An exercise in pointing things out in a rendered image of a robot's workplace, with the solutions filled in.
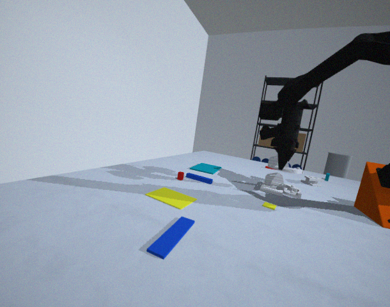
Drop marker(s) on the teal flat rectangular plate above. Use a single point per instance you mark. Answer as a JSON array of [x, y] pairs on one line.
[[206, 168]]

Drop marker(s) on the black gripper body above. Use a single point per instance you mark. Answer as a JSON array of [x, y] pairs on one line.
[[288, 138]]

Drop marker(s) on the yellow flat rectangular plate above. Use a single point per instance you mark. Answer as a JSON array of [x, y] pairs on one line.
[[172, 198]]

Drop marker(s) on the yellow square tile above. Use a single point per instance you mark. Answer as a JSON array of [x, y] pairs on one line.
[[269, 206]]

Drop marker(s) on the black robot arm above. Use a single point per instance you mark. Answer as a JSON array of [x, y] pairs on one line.
[[373, 47]]

